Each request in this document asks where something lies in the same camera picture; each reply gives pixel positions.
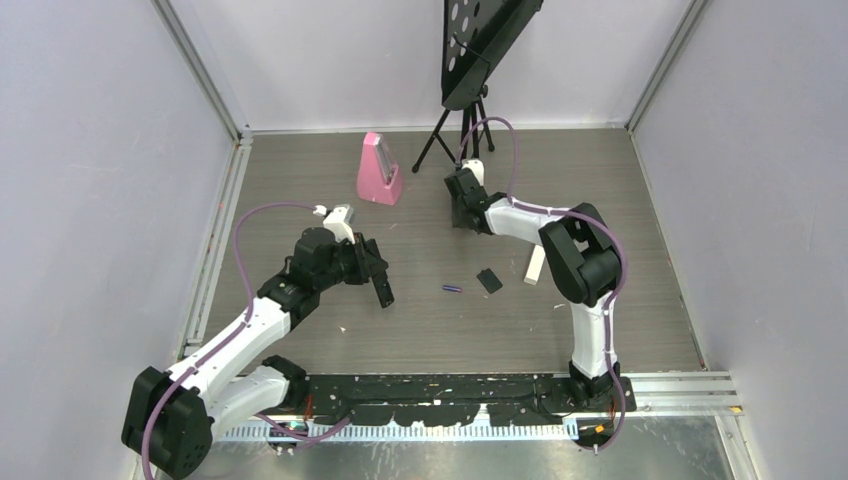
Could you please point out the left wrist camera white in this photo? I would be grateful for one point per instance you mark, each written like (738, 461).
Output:
(337, 220)

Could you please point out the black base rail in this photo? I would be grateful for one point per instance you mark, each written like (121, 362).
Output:
(435, 400)

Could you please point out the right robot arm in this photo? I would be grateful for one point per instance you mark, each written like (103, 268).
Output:
(584, 259)

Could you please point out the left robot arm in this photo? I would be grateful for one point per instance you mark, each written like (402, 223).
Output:
(174, 416)

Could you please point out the black music stand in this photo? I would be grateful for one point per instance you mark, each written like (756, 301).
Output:
(476, 35)

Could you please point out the white remote control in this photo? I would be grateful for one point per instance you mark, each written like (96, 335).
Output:
(535, 265)

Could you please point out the pink metronome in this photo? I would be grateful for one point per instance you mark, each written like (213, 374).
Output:
(379, 178)

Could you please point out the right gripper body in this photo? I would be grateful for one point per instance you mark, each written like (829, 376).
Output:
(457, 218)

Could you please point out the black remote battery cover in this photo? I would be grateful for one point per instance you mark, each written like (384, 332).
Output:
(489, 280)

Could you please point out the black remote control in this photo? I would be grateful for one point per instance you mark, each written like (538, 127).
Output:
(383, 289)

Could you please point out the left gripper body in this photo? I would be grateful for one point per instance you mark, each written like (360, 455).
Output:
(353, 266)

